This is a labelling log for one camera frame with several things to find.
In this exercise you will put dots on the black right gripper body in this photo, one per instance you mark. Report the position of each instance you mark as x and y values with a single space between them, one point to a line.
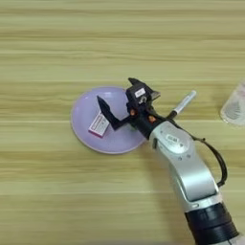
145 119

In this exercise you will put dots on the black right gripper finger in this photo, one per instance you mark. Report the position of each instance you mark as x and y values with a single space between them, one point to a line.
110 116
153 93

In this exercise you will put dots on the small red white card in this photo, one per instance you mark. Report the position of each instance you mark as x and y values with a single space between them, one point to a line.
99 125

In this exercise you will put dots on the round purple plate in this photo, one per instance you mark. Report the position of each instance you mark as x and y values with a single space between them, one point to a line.
83 118

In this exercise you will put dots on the silver marker black cap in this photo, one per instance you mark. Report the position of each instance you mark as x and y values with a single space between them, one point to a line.
184 103

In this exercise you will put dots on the clear bottle red cap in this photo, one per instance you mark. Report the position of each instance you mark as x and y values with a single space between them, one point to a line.
234 108

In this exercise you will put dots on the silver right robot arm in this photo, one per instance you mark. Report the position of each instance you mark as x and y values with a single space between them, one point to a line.
191 172

